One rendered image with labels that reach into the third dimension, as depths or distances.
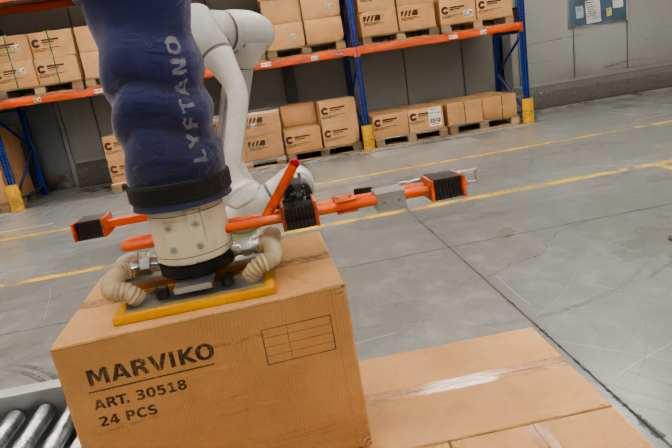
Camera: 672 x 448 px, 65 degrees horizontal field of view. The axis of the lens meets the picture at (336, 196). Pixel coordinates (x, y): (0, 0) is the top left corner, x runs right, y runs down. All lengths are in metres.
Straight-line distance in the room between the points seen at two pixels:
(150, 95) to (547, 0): 10.24
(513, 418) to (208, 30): 1.34
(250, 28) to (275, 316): 0.99
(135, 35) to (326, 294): 0.64
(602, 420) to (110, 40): 1.32
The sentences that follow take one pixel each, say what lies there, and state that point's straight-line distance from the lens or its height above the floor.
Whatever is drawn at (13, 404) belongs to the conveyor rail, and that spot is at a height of 0.56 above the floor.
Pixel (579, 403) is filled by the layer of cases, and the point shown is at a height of 0.54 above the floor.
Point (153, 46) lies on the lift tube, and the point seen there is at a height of 1.49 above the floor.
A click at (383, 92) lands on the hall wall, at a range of 9.87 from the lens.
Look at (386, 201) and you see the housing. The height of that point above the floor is 1.08.
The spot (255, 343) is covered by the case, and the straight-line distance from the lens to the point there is 1.16.
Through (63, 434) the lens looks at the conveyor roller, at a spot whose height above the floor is 0.54.
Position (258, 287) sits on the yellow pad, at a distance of 1.14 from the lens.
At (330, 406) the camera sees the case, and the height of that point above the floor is 0.68.
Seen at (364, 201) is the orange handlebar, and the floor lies 1.09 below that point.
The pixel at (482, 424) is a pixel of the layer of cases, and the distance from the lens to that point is 1.39.
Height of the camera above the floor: 1.41
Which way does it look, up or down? 14 degrees down
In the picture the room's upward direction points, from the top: 9 degrees counter-clockwise
